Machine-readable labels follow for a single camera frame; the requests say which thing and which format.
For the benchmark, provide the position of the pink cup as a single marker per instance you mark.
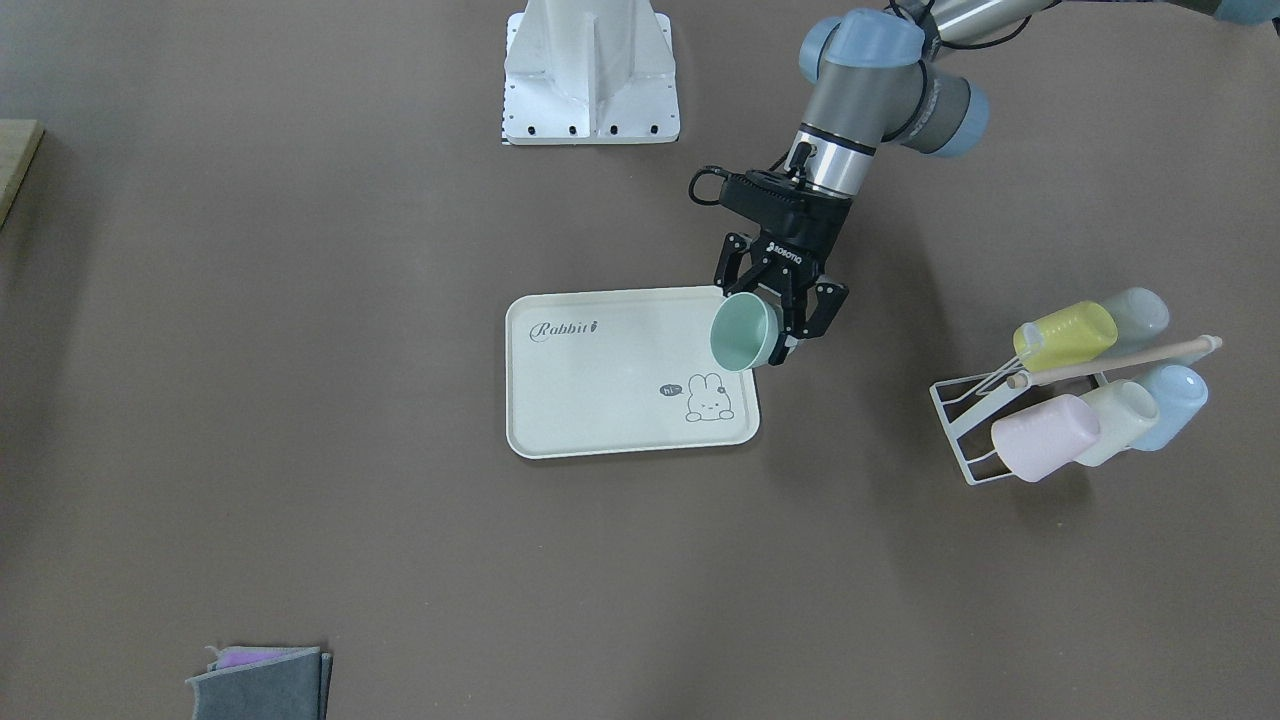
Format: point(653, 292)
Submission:
point(1040, 439)

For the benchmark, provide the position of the cream rabbit tray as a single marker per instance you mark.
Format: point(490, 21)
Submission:
point(611, 372)

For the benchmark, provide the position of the bamboo cutting board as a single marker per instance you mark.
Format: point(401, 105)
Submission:
point(20, 139)

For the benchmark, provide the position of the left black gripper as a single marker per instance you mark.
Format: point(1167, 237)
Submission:
point(808, 237)

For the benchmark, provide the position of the green cup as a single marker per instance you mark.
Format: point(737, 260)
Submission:
point(744, 332)

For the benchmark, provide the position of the grey cup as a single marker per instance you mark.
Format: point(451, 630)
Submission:
point(1140, 316)

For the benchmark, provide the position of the yellow cup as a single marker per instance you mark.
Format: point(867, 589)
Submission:
point(1076, 334)

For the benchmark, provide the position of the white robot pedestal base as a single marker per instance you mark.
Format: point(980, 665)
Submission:
point(589, 73)

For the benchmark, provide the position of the cream white cup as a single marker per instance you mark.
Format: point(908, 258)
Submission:
point(1127, 411)

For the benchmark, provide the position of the blue cup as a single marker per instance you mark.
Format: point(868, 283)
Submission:
point(1180, 392)

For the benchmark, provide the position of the white wire cup rack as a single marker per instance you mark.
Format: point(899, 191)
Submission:
point(968, 407)

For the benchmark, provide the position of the grey folded cloth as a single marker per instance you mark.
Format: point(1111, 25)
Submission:
point(292, 687)

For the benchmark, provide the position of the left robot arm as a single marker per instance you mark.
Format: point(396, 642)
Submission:
point(961, 165)

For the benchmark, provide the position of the purple cloth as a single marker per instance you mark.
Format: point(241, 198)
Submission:
point(235, 656)

